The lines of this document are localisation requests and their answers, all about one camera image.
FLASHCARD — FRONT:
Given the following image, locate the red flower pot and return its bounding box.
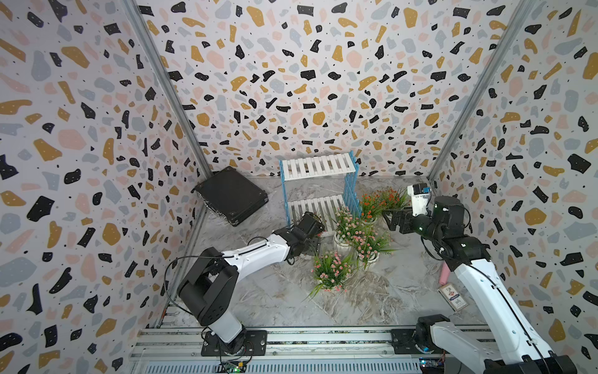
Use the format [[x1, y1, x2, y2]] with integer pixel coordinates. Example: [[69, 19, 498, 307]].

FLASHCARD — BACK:
[[376, 188, 409, 213], [360, 192, 384, 223]]

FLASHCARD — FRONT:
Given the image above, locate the blue white slatted rack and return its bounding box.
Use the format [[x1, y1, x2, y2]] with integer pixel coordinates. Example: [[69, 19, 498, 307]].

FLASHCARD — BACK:
[[280, 152, 361, 237]]

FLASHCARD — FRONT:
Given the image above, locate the pink flower pot front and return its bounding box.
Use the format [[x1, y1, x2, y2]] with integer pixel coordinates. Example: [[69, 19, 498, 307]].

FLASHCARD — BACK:
[[308, 252, 357, 299]]

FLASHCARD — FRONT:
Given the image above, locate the pink flower pot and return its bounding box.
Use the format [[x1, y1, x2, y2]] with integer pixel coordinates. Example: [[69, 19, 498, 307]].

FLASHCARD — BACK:
[[308, 252, 357, 299], [333, 207, 367, 251], [350, 226, 396, 270]]

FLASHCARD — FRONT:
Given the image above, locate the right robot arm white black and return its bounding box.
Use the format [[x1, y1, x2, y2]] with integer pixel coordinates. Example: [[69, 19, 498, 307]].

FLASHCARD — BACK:
[[386, 184, 577, 373]]

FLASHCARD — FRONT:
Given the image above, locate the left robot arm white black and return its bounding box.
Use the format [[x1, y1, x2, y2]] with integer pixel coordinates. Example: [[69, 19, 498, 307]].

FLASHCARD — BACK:
[[176, 212, 325, 352]]

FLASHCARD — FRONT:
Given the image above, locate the pink flower pot right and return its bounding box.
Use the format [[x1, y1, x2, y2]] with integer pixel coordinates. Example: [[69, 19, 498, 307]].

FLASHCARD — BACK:
[[350, 226, 396, 270]]

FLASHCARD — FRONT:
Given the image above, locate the pink flower pot back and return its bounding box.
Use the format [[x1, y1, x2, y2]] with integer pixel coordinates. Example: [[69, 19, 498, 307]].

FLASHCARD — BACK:
[[333, 207, 367, 251]]

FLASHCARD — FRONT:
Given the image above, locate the pink cylindrical object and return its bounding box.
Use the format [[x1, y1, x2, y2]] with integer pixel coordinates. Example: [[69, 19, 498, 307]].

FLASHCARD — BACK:
[[439, 263, 451, 286]]

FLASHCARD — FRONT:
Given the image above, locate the black square box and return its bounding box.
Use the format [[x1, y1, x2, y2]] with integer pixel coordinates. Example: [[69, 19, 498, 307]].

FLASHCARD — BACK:
[[192, 166, 269, 227]]

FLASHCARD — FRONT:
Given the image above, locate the green circuit board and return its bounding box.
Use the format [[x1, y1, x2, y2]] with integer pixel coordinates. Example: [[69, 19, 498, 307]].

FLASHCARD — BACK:
[[219, 361, 247, 374]]

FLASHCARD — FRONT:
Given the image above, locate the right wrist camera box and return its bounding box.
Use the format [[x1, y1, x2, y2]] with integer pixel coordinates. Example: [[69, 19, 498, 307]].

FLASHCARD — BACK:
[[407, 182, 431, 217]]

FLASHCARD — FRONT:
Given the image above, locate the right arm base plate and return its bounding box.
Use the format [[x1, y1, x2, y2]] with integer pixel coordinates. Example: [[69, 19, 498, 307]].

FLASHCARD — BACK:
[[390, 328, 445, 355]]

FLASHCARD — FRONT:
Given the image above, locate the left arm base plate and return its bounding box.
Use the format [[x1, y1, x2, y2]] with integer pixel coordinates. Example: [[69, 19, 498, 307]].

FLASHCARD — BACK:
[[201, 329, 268, 358]]

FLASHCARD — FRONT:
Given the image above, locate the aluminium rail frame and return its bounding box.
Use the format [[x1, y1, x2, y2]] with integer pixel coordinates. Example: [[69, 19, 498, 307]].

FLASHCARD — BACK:
[[128, 325, 531, 374]]

